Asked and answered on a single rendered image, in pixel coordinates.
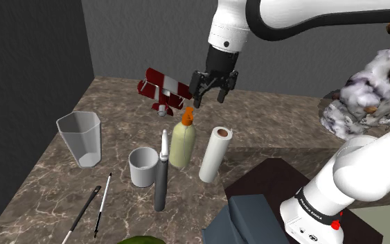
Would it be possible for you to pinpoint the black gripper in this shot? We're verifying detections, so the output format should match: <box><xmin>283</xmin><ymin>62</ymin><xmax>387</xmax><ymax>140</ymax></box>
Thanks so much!
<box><xmin>188</xmin><ymin>44</ymin><xmax>240</xmax><ymax>110</ymax></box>

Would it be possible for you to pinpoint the red and white toy biplane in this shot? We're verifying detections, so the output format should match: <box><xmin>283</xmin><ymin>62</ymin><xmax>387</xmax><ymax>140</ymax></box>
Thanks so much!
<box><xmin>136</xmin><ymin>67</ymin><xmax>194</xmax><ymax>118</ymax></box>

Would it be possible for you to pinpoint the yellow bottle with orange pump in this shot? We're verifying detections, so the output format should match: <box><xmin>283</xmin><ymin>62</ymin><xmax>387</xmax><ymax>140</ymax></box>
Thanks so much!
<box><xmin>168</xmin><ymin>106</ymin><xmax>197</xmax><ymax>169</ymax></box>

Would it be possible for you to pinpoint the white paper towel roll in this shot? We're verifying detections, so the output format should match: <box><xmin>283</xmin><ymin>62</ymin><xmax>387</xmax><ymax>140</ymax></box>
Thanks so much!
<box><xmin>198</xmin><ymin>126</ymin><xmax>233</xmax><ymax>184</ymax></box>

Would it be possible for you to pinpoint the grey and white kitchen tool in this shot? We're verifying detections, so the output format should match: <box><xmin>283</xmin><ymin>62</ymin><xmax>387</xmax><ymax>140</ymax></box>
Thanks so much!
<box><xmin>153</xmin><ymin>129</ymin><xmax>170</xmax><ymax>213</ymax></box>

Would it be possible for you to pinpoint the grey round cup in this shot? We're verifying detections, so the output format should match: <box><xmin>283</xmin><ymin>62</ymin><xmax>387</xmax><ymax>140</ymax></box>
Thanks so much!
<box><xmin>128</xmin><ymin>146</ymin><xmax>160</xmax><ymax>189</ymax></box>

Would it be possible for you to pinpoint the grey-blue block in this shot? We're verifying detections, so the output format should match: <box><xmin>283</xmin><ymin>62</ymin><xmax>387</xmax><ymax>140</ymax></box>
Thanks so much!
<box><xmin>201</xmin><ymin>194</ymin><xmax>291</xmax><ymax>244</ymax></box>

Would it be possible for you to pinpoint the clear grey hexagonal cup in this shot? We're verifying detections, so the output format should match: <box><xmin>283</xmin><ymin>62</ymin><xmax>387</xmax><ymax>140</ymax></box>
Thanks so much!
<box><xmin>55</xmin><ymin>111</ymin><xmax>102</xmax><ymax>169</ymax></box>

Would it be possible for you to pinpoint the white furry figure with antlers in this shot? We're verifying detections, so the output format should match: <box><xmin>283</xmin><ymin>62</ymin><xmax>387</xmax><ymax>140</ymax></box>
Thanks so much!
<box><xmin>318</xmin><ymin>22</ymin><xmax>390</xmax><ymax>141</ymax></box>

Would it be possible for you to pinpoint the thin white and black pen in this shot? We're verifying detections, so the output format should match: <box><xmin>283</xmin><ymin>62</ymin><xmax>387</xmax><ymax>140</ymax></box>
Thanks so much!
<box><xmin>94</xmin><ymin>172</ymin><xmax>113</xmax><ymax>238</ymax></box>

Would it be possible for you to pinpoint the green round thing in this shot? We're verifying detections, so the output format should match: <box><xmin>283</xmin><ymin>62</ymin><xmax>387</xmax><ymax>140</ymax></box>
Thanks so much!
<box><xmin>116</xmin><ymin>235</ymin><xmax>167</xmax><ymax>244</ymax></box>

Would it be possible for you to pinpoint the black stick with white tip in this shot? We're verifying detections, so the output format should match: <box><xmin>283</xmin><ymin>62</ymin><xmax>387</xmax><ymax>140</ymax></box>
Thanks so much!
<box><xmin>61</xmin><ymin>184</ymin><xmax>103</xmax><ymax>244</ymax></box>

